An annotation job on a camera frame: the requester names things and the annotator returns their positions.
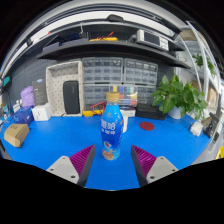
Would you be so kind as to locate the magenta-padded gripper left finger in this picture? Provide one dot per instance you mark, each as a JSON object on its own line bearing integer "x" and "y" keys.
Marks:
{"x": 71, "y": 168}

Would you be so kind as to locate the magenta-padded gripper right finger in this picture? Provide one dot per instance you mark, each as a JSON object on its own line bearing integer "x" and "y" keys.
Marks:
{"x": 154, "y": 168}

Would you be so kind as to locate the blue drink bottle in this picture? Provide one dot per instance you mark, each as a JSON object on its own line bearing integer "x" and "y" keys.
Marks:
{"x": 112, "y": 130}

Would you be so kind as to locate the flat round red coaster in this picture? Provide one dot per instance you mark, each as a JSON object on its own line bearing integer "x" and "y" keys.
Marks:
{"x": 147, "y": 126}

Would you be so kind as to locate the white faceted cup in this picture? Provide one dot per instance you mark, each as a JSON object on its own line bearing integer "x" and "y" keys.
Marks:
{"x": 125, "y": 124}

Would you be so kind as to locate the black zip case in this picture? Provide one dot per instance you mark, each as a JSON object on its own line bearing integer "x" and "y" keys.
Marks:
{"x": 150, "y": 111}

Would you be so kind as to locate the white power adapter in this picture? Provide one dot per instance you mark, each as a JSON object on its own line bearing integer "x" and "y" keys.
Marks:
{"x": 196, "y": 129}

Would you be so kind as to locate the yellow multimeter with red leads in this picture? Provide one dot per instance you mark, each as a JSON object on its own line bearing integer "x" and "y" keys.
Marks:
{"x": 90, "y": 113}

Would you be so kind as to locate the black and white small box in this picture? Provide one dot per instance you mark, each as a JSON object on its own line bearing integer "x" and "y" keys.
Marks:
{"x": 129, "y": 112}

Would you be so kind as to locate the white carton box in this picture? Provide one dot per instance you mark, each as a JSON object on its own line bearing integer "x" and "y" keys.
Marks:
{"x": 41, "y": 112}

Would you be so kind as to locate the brown cardboard box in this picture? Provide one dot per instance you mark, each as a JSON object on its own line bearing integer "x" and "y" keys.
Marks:
{"x": 16, "y": 135}

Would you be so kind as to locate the black rectangular speaker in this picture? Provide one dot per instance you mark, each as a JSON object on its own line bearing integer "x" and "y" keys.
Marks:
{"x": 71, "y": 97}

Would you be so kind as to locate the blue box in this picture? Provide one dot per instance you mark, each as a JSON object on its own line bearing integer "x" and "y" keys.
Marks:
{"x": 23, "y": 116}

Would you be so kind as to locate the grey small-parts drawer cabinet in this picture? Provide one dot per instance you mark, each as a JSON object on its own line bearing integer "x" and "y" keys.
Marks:
{"x": 146, "y": 94}
{"x": 101, "y": 70}
{"x": 93, "y": 95}
{"x": 140, "y": 71}

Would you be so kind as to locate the green potted plant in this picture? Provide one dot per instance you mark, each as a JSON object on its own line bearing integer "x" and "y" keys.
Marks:
{"x": 173, "y": 95}

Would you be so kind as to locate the clear box of coloured parts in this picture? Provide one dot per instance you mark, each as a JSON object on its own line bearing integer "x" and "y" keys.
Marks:
{"x": 128, "y": 95}

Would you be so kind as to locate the white pegboard tray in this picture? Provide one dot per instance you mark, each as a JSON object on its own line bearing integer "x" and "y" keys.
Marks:
{"x": 55, "y": 90}

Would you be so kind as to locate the dark grey flat box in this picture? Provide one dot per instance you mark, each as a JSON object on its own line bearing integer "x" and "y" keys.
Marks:
{"x": 40, "y": 92}

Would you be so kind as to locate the purple bag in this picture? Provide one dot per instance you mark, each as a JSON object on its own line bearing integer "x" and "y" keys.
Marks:
{"x": 27, "y": 96}

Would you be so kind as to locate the white metal shelf unit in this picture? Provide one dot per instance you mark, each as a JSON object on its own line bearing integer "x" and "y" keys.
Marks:
{"x": 203, "y": 60}

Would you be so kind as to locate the dark grey overhead shelf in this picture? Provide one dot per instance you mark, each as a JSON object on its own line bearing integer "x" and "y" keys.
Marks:
{"x": 110, "y": 46}

